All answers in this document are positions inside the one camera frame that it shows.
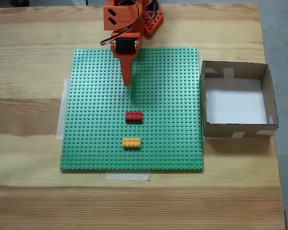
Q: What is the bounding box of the red lego block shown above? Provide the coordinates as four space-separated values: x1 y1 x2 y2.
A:
125 111 144 124

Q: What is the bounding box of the green lego baseplate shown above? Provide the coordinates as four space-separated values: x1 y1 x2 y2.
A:
60 47 204 173

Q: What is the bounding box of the yellow lego block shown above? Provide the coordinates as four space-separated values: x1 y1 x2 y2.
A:
122 138 142 150

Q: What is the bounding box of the brown cardboard box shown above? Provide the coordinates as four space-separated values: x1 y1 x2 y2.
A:
200 60 279 139

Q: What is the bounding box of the masking tape strip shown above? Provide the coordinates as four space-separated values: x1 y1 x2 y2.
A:
105 172 151 181
56 77 72 140

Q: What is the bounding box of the white paper sheet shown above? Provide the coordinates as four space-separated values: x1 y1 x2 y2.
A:
205 79 268 125

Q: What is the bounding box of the gripper servo cable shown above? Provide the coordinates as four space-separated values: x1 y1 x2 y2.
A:
99 0 139 47

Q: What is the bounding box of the black base cable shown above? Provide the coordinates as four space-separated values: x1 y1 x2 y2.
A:
146 0 160 15

